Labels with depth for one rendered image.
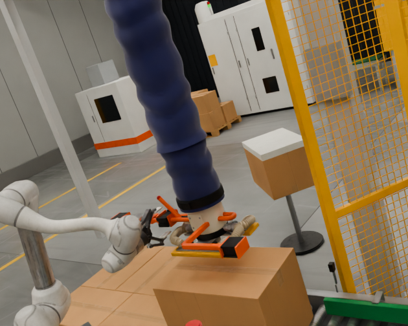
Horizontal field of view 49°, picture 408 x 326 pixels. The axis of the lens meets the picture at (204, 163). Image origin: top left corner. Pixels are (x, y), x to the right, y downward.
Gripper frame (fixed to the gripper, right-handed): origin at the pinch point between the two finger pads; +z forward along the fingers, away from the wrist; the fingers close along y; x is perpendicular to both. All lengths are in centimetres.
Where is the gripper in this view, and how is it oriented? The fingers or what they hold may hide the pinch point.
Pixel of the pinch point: (163, 220)
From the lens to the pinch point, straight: 227.5
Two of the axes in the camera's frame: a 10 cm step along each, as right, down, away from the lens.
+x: 7.9, -1.0, -6.1
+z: 5.3, -3.9, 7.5
